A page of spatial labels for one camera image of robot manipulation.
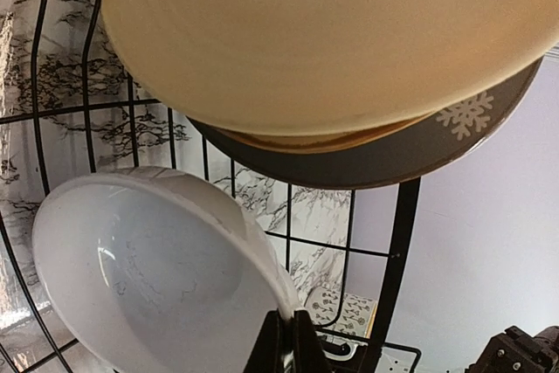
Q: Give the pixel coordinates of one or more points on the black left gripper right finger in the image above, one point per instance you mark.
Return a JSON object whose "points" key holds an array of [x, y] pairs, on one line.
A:
{"points": [[308, 355]]}

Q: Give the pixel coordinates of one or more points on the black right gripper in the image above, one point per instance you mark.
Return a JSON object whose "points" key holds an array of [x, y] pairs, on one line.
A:
{"points": [[515, 351]]}

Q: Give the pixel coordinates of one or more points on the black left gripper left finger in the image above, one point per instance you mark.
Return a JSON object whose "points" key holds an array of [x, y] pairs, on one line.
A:
{"points": [[267, 354]]}

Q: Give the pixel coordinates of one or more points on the small white bowl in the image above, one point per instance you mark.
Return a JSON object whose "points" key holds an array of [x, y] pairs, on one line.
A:
{"points": [[155, 270]]}

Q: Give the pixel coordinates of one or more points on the cream bird pattern plate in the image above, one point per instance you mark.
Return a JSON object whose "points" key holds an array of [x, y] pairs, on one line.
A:
{"points": [[315, 144]]}

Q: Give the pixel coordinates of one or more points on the grey reindeer plate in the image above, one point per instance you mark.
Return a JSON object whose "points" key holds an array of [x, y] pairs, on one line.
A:
{"points": [[412, 152]]}

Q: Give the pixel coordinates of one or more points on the black wire dish rack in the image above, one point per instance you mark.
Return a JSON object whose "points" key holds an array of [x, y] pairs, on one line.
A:
{"points": [[69, 109]]}

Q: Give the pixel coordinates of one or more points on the pale yellow round plate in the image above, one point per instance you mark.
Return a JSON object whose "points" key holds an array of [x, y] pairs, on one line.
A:
{"points": [[314, 67]]}

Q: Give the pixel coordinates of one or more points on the white patterned mug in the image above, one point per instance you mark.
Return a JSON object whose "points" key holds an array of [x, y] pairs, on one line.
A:
{"points": [[348, 313]]}

